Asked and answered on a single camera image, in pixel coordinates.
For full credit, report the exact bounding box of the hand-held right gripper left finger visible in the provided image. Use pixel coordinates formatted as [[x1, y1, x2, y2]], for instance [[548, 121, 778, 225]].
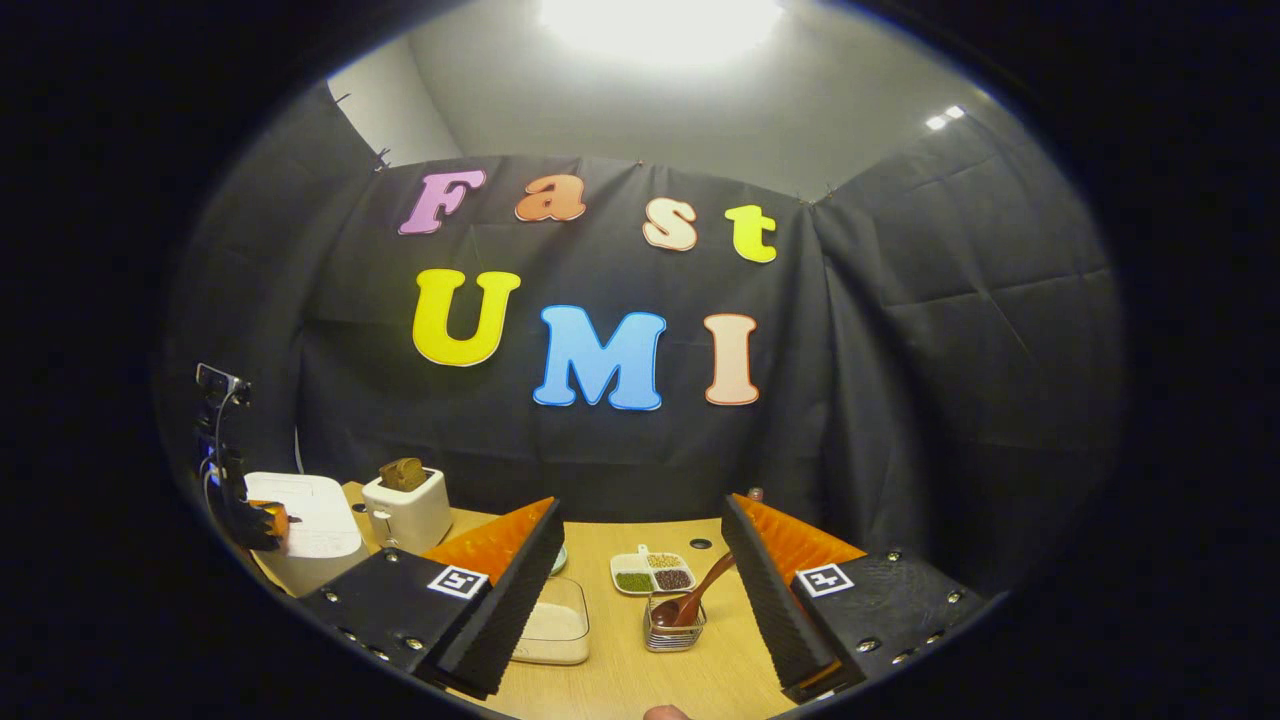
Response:
[[298, 497, 567, 701]]

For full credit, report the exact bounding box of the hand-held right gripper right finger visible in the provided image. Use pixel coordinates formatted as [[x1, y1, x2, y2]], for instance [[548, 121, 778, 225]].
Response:
[[720, 492, 991, 704]]

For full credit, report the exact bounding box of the white rice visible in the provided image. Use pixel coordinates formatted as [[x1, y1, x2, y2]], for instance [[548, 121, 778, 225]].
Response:
[[515, 603, 586, 644]]

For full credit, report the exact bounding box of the white rice cooker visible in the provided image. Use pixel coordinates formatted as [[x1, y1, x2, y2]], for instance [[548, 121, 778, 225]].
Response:
[[243, 472, 369, 598]]

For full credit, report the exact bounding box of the brown wooden spoon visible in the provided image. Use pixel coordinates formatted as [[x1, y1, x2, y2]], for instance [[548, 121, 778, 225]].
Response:
[[650, 552, 738, 629]]

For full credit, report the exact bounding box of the metal wire chopstick holder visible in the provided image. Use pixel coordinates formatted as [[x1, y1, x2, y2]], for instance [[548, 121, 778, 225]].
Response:
[[643, 595, 707, 653]]

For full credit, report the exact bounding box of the clear rice container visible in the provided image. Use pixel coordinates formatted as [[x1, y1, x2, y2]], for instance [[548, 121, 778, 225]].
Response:
[[510, 575, 591, 666]]

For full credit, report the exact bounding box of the white divided bean dish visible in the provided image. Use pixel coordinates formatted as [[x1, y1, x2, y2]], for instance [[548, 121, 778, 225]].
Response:
[[610, 545, 698, 597]]

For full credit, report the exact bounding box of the white toaster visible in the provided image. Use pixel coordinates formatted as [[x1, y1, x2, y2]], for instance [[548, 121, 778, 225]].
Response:
[[362, 465, 453, 556]]

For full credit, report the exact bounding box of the black backdrop cloth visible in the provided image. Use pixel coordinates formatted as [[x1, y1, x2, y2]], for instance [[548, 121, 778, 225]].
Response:
[[155, 80, 1126, 601]]

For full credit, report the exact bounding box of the large ceiling light panel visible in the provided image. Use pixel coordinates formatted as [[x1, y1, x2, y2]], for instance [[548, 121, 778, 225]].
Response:
[[540, 0, 786, 66]]

